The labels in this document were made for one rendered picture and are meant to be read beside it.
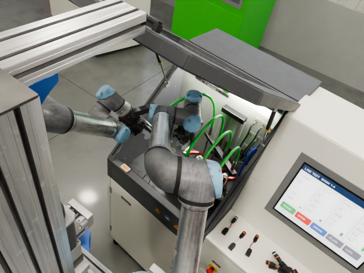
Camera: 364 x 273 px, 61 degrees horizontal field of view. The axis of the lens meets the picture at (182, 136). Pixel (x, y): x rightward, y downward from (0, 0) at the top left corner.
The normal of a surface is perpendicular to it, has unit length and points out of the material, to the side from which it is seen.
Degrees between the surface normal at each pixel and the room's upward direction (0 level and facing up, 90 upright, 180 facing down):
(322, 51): 90
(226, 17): 90
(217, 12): 90
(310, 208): 76
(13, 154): 90
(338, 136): 0
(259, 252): 0
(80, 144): 0
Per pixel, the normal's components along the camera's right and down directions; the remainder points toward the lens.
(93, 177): 0.16, -0.70
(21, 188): 0.81, 0.49
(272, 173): -0.58, 0.28
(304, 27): -0.56, 0.51
